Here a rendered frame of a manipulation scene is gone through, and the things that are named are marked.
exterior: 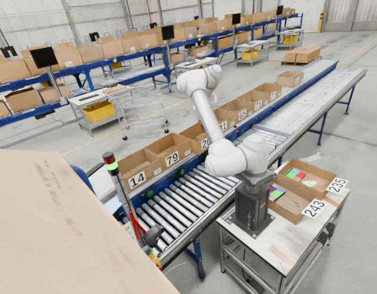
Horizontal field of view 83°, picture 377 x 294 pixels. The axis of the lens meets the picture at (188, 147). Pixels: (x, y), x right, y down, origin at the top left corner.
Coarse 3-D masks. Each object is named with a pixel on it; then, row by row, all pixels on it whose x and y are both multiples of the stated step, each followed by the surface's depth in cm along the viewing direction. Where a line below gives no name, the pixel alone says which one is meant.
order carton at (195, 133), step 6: (192, 126) 246; (198, 126) 253; (180, 132) 235; (186, 132) 242; (192, 132) 249; (198, 132) 257; (204, 132) 261; (192, 138) 252; (198, 138) 251; (204, 138) 221; (192, 144) 222; (198, 144) 218; (192, 150) 228; (198, 150) 221; (204, 150) 228
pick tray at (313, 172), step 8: (296, 160) 204; (288, 168) 206; (296, 168) 207; (304, 168) 202; (312, 168) 195; (280, 176) 192; (312, 176) 196; (320, 176) 192; (328, 176) 187; (336, 176) 179; (296, 184) 182; (304, 184) 176; (328, 184) 185; (312, 192) 174; (320, 192) 168; (320, 200) 171
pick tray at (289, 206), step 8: (280, 184) 190; (288, 184) 183; (288, 192) 183; (296, 192) 179; (304, 192) 173; (280, 200) 177; (288, 200) 176; (296, 200) 175; (304, 200) 174; (312, 200) 169; (272, 208) 169; (280, 208) 162; (288, 208) 169; (296, 208) 168; (304, 208) 167; (288, 216) 159; (296, 216) 152
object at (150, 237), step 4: (156, 224) 131; (152, 228) 129; (156, 228) 128; (160, 228) 128; (148, 232) 127; (152, 232) 126; (156, 232) 126; (160, 232) 128; (144, 236) 126; (148, 236) 125; (152, 236) 125; (156, 236) 127; (148, 240) 124; (152, 240) 125; (156, 240) 130; (152, 244) 129
